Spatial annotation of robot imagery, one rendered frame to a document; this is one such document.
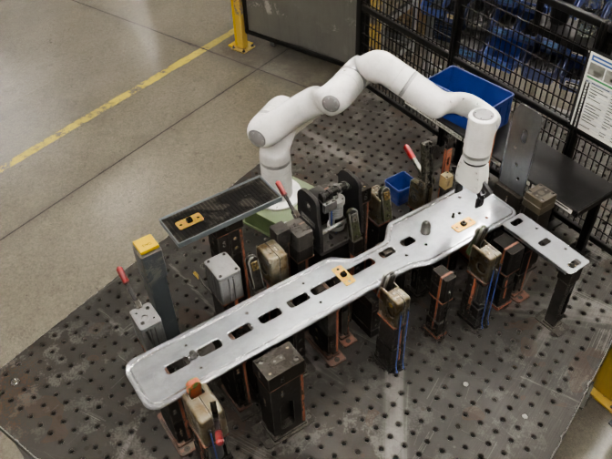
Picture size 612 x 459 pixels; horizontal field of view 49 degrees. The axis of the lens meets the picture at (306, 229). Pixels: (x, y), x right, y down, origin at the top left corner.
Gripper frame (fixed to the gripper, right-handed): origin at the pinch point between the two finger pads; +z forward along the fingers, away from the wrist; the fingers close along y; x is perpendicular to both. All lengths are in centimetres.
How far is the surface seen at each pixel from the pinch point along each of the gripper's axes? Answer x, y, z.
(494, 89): 52, -39, -2
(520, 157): 26.5, -2.9, -2.3
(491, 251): -5.6, 17.1, 8.0
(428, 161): 0.6, -20.1, -1.7
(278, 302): -69, -8, 12
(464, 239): -5.1, 5.3, 12.4
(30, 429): -147, -32, 42
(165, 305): -95, -36, 22
